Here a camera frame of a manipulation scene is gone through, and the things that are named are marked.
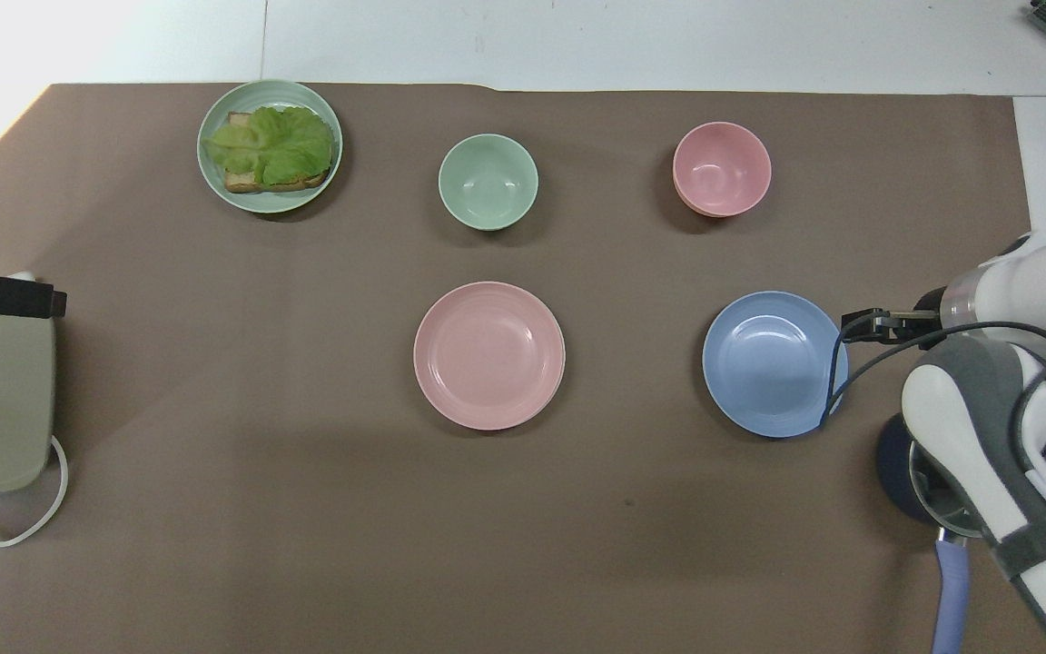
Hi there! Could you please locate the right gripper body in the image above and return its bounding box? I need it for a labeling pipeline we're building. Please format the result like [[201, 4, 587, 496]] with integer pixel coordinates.
[[886, 288, 950, 353]]

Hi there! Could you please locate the blue plate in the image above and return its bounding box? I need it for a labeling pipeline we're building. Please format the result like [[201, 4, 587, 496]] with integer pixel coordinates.
[[702, 291, 849, 439]]

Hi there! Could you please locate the pink bowl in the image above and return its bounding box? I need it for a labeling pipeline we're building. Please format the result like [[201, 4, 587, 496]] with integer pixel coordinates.
[[672, 122, 773, 219]]

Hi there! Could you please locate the pink plate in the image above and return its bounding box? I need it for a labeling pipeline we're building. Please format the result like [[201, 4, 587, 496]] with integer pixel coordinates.
[[413, 281, 567, 431]]

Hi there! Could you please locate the green bowl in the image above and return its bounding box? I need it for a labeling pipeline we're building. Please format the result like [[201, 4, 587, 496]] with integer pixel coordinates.
[[438, 134, 539, 232]]

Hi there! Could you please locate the green lettuce leaf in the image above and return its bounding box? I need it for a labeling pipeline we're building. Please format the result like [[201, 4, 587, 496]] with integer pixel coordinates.
[[204, 105, 336, 184]]

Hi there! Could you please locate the toast slice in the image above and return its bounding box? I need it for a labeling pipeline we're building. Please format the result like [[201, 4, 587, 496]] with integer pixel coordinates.
[[223, 112, 333, 194]]

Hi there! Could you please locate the green plate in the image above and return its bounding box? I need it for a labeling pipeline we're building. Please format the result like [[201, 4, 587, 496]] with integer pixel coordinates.
[[197, 80, 344, 215]]

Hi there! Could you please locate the black cable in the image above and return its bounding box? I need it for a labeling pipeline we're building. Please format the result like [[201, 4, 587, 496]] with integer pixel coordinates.
[[819, 313, 1046, 473]]

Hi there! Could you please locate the dark pan with lavender handle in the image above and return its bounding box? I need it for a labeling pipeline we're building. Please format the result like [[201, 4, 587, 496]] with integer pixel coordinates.
[[875, 413, 987, 654]]

